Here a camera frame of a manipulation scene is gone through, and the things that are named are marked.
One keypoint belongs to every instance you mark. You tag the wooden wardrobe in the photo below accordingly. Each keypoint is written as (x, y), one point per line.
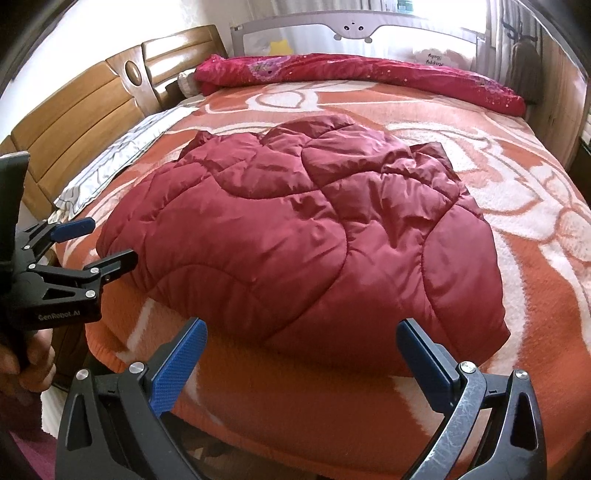
(563, 92)

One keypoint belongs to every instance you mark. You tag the wooden headboard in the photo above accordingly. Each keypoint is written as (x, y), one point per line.
(69, 115)

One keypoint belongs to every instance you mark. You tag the grey bed guard rail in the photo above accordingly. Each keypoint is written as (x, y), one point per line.
(351, 27)

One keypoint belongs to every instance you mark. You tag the small white cloth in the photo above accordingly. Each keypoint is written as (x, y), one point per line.
(188, 83)

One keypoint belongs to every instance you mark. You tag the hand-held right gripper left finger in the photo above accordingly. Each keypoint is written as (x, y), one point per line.
(178, 364)

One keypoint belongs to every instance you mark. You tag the patterned window curtain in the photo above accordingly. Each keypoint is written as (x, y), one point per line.
(503, 37)

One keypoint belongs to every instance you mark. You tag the dark red quilted jacket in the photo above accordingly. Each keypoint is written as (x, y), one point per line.
(300, 230)

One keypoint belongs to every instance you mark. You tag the orange and white patterned blanket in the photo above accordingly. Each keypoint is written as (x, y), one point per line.
(508, 230)

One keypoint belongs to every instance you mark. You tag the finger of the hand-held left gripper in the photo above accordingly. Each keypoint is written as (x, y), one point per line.
(115, 265)
(74, 228)

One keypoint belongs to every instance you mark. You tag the person's left hand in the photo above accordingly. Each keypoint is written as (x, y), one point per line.
(39, 364)

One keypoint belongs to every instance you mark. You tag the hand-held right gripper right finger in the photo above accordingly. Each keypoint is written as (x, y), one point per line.
(422, 360)

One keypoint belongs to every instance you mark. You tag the pink floral rolled quilt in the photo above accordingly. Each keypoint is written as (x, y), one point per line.
(369, 74)

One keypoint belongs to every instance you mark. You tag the purple cloth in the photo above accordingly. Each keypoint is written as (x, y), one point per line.
(37, 457)

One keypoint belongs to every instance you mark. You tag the grey striped pillow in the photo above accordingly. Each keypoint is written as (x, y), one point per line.
(120, 157)

